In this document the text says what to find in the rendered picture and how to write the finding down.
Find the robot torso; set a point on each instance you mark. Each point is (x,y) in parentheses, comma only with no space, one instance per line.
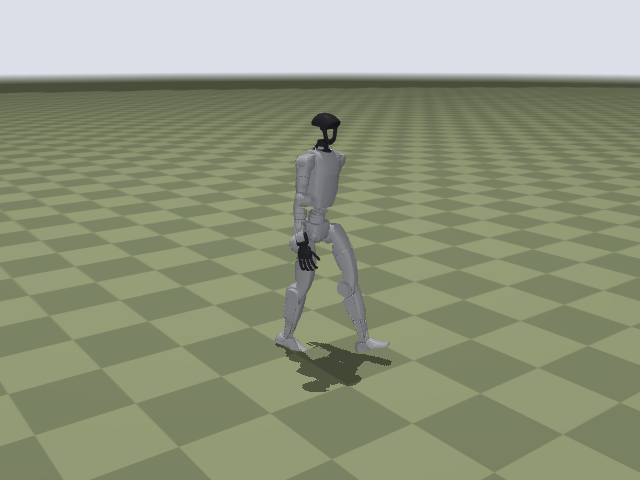
(322,188)

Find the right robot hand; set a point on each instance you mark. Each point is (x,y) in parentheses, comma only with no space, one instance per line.
(305,253)

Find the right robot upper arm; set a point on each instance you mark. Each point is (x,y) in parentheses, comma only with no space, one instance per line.
(304,164)

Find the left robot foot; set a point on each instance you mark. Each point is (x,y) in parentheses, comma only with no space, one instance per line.
(371,344)

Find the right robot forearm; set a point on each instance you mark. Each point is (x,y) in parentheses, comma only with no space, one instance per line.
(299,219)

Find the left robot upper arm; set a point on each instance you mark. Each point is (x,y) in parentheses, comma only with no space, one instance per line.
(343,159)

